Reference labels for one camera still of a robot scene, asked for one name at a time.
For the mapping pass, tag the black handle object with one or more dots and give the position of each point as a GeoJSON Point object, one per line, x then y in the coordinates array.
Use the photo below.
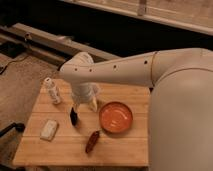
{"type": "Point", "coordinates": [19, 127]}

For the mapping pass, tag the orange round bowl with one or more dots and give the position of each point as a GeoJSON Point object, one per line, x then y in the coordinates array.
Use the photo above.
{"type": "Point", "coordinates": [115, 117]}

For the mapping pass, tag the white rectangular sponge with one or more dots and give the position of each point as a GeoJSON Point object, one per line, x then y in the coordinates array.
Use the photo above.
{"type": "Point", "coordinates": [49, 130]}

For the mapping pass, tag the dark brown eraser block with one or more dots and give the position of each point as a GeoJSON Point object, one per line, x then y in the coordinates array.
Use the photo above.
{"type": "Point", "coordinates": [73, 117]}

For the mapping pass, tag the white plastic bottle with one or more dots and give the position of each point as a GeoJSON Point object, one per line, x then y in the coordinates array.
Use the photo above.
{"type": "Point", "coordinates": [52, 90]}

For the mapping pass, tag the reddish brown chili pepper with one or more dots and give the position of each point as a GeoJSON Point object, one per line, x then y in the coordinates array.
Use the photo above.
{"type": "Point", "coordinates": [92, 141]}

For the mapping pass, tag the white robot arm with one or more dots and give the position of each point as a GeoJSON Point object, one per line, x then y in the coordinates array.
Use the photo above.
{"type": "Point", "coordinates": [180, 119]}

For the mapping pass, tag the grey metal floor rail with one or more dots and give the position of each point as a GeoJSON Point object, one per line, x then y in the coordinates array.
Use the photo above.
{"type": "Point", "coordinates": [56, 42]}

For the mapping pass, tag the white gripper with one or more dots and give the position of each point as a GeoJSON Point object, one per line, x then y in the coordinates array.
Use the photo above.
{"type": "Point", "coordinates": [84, 93]}

